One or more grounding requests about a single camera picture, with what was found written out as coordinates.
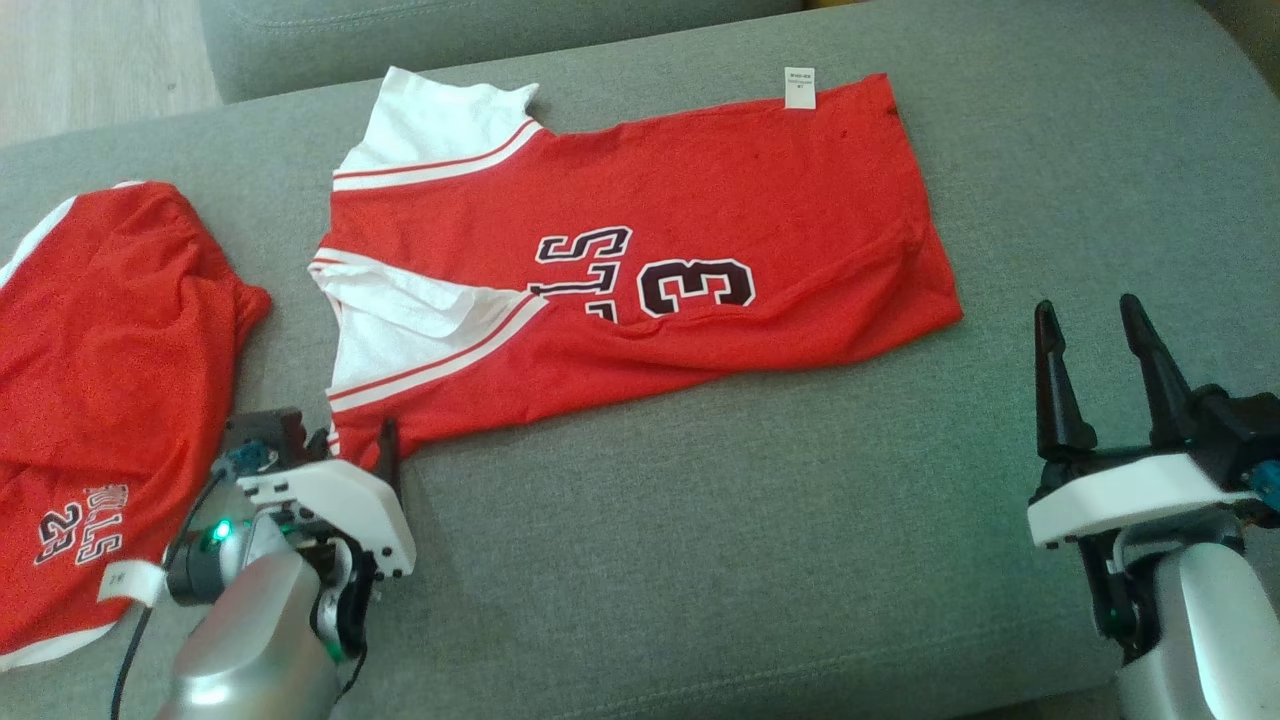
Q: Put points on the red basketball shorts white trim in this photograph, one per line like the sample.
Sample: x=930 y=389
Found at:
x=110 y=380

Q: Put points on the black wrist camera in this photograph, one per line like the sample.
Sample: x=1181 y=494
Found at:
x=265 y=430
x=1240 y=430

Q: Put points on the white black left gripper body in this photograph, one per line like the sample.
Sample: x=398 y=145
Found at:
x=340 y=500

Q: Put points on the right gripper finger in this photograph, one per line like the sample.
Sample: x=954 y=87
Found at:
x=1060 y=400
x=1160 y=380

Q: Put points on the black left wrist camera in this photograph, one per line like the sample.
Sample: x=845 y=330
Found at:
x=265 y=430

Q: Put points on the red white basketball jersey shirt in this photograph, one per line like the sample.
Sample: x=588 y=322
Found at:
x=750 y=190

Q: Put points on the grey sofa back cushion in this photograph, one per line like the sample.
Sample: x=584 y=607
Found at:
x=450 y=40

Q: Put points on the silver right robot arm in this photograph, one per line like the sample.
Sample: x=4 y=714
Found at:
x=1210 y=630

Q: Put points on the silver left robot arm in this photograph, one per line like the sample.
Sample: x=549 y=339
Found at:
x=250 y=640

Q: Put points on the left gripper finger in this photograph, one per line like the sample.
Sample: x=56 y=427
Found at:
x=390 y=460
x=320 y=445

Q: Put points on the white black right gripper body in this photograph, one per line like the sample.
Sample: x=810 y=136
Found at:
x=1130 y=495

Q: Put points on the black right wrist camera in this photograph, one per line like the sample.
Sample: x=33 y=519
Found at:
x=1240 y=430

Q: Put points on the grey sofa seat cushion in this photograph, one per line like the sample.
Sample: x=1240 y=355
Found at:
x=700 y=560

